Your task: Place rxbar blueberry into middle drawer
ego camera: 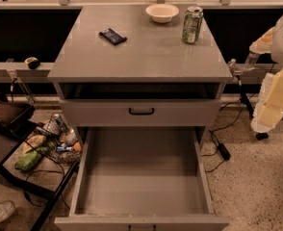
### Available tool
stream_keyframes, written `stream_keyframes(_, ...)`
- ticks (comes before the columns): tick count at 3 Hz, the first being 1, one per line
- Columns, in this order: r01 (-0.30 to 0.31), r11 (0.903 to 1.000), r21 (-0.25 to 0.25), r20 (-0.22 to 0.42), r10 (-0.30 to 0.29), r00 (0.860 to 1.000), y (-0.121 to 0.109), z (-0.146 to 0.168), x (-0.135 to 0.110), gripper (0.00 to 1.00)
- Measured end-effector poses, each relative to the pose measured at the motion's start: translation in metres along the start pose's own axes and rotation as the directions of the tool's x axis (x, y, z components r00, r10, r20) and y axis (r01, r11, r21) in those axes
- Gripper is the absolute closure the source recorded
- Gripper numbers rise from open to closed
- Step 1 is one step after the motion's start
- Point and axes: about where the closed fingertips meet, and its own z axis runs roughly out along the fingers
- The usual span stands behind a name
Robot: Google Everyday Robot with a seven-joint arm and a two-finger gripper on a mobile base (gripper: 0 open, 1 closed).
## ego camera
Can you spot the metal can in pile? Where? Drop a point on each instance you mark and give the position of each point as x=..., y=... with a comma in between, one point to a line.
x=60, y=122

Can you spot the dark brown chair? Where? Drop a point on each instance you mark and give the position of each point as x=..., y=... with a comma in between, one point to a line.
x=13, y=115

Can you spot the green chip bag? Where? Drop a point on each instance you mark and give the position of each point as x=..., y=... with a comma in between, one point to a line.
x=28, y=161

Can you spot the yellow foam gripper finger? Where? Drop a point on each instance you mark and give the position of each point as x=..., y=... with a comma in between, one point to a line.
x=269, y=108

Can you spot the grey drawer cabinet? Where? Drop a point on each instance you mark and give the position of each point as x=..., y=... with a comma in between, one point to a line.
x=152, y=64

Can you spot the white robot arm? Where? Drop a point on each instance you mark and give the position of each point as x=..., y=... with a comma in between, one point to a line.
x=271, y=42

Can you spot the open grey middle drawer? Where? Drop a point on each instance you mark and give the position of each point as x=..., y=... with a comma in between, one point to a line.
x=141, y=179

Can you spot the closed grey top drawer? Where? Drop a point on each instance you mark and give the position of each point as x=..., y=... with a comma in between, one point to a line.
x=107, y=113

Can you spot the small black yellow device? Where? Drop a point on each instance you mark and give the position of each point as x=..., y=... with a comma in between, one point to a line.
x=32, y=62

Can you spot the green soda can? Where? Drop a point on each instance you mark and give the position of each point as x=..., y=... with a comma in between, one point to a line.
x=192, y=24

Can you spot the white paper bowl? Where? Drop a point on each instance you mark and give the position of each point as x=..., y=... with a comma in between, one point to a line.
x=162, y=13

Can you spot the clear plastic water bottle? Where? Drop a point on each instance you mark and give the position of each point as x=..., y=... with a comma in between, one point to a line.
x=251, y=60

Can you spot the tan snack bag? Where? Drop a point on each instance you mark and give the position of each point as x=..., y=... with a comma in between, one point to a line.
x=33, y=143

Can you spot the dark blue rxbar wrapper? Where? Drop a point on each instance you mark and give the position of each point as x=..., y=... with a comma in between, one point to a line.
x=112, y=36

